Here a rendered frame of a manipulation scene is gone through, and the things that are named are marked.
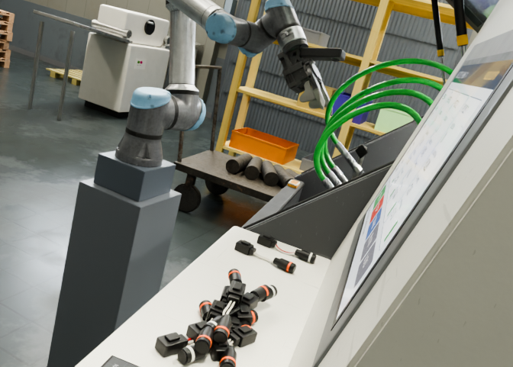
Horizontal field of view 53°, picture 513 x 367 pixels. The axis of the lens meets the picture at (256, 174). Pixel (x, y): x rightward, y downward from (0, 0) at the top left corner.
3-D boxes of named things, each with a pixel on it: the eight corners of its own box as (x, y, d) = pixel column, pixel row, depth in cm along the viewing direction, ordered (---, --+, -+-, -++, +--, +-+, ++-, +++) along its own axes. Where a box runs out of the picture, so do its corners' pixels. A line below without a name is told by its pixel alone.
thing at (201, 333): (214, 281, 85) (223, 252, 83) (275, 305, 82) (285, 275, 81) (150, 353, 63) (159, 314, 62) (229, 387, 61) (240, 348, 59)
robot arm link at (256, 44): (224, 33, 149) (250, 10, 142) (249, 39, 158) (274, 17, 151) (232, 56, 147) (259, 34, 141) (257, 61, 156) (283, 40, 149)
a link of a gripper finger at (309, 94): (307, 117, 135) (298, 91, 139) (327, 107, 133) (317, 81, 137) (301, 111, 132) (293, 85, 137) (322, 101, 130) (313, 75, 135)
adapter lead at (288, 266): (233, 249, 99) (236, 239, 98) (238, 246, 101) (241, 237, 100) (291, 275, 94) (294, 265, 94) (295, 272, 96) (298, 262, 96)
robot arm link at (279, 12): (272, 13, 152) (294, -5, 146) (285, 45, 149) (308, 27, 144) (255, 7, 146) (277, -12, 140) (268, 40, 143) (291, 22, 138)
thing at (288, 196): (280, 220, 179) (293, 178, 175) (292, 225, 178) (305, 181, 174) (219, 293, 120) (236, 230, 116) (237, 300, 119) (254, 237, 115)
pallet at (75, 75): (134, 94, 806) (135, 88, 803) (101, 94, 735) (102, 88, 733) (80, 75, 842) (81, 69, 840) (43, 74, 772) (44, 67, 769)
